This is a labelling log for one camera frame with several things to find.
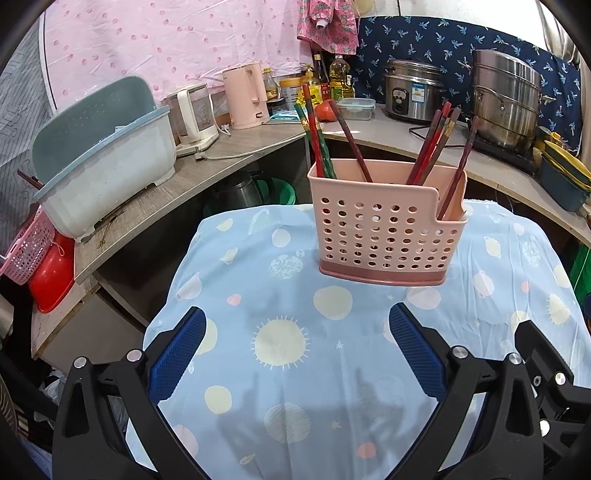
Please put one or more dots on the white gold tin can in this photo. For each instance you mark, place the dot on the white gold tin can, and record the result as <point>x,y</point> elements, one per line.
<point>291,92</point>

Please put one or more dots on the blue bowl yellow inside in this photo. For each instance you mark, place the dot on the blue bowl yellow inside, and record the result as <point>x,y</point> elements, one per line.
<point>551,164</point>
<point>561,194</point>
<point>570,159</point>

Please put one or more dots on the pink mesh basket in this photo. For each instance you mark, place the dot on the pink mesh basket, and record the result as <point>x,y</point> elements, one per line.
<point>27,249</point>

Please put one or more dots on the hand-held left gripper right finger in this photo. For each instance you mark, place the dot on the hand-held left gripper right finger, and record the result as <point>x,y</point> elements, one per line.
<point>415,355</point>

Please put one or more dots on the blue printed tablecloth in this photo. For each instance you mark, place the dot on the blue printed tablecloth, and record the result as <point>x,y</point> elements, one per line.
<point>277,295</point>

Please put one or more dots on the pink perforated utensil holder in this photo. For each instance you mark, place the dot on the pink perforated utensil holder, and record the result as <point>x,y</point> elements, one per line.
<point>383,230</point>

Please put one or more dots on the navy leaf-print cloth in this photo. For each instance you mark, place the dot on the navy leaf-print cloth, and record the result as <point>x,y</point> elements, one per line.
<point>415,41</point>

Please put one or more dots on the maroon chopstick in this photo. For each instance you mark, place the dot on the maroon chopstick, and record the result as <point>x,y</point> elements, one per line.
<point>464,147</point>
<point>425,138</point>

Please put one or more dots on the red plastic basin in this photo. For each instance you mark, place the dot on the red plastic basin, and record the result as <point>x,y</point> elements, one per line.
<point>51,277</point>

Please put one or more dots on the green chopstick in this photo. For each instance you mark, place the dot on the green chopstick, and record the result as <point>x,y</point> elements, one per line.
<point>304,127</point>
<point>327,161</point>

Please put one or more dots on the amber bottle yellow cap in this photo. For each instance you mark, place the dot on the amber bottle yellow cap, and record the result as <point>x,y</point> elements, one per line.
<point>270,83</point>

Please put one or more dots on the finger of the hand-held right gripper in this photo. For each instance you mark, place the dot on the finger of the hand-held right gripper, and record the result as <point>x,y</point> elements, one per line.
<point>542,364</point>

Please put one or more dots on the red chopstick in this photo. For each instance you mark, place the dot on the red chopstick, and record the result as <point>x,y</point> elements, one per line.
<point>434,138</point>
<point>313,115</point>

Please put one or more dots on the dark brown chopstick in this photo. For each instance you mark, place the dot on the dark brown chopstick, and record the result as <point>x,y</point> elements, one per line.
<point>352,143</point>

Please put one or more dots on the steel steamer pot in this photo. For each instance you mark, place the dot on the steel steamer pot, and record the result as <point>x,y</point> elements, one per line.
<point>508,97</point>

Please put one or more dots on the pink dotted sheet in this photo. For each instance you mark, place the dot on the pink dotted sheet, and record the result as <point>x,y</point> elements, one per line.
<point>161,41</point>

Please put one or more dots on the steel rice cooker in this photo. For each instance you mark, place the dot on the steel rice cooker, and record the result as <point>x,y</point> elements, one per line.
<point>413,92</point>

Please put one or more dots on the blue wet wipes packet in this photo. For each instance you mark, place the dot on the blue wet wipes packet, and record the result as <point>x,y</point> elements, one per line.
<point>284,115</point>

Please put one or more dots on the green bag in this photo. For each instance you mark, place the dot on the green bag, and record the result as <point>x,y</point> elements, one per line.
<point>581,272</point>

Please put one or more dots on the pink electric kettle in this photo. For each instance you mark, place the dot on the pink electric kettle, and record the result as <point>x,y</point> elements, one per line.
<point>244,97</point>

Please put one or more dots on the clear food container blue lid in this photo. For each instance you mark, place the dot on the clear food container blue lid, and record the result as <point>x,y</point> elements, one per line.
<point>355,108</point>

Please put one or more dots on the pink floral hanging garment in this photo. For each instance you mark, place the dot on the pink floral hanging garment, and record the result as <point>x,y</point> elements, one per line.
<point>330,23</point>

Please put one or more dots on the green plastic basin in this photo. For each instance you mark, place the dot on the green plastic basin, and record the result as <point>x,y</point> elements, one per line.
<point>279,191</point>

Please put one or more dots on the red tomato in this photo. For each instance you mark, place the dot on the red tomato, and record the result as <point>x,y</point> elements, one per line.
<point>325,110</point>

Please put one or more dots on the grey wooden counter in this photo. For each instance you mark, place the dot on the grey wooden counter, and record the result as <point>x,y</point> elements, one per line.
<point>258,138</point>

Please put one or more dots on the yellow cooking oil bottle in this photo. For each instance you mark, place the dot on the yellow cooking oil bottle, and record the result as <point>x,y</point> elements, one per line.
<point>340,76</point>

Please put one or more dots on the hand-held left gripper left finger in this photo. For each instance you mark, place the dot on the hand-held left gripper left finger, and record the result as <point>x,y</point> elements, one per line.
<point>178,355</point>

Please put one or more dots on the black kettle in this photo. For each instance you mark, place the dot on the black kettle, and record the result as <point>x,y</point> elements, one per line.
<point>240,189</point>

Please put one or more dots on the white glass kettle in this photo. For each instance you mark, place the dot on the white glass kettle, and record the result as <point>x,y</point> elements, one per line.
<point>191,120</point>

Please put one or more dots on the light blue dish drainer bin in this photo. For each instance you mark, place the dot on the light blue dish drainer bin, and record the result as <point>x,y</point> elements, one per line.
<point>106,161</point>

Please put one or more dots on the grey striped cloth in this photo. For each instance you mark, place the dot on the grey striped cloth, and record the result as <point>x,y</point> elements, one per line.
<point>18,138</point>

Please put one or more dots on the dark sauce bottle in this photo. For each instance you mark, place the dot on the dark sauce bottle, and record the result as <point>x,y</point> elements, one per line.
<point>318,69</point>

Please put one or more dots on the black induction cooktop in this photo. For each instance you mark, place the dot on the black induction cooktop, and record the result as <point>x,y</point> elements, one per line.
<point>508,154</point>

